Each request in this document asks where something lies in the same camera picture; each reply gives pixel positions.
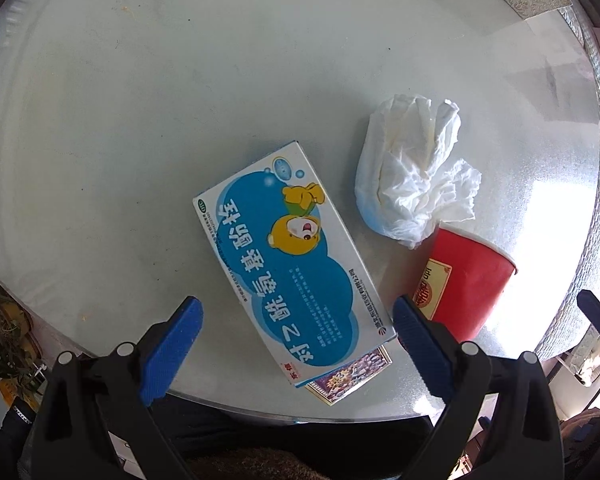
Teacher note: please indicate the white tissue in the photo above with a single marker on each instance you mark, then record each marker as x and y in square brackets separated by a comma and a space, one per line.
[410, 175]

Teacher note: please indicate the blue bear print box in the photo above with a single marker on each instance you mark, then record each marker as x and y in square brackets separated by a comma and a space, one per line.
[290, 270]

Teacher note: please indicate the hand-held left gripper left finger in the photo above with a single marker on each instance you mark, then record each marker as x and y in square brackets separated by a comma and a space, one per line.
[172, 347]

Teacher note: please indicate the black bag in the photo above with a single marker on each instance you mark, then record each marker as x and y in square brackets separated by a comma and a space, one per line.
[15, 425]

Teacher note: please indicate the red paper cup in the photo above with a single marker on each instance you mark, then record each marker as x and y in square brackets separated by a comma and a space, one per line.
[465, 285]

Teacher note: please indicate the small patterned box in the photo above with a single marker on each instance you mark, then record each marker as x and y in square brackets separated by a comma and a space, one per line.
[350, 375]

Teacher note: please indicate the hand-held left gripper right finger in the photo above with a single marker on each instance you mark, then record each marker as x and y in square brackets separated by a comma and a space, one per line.
[420, 347]

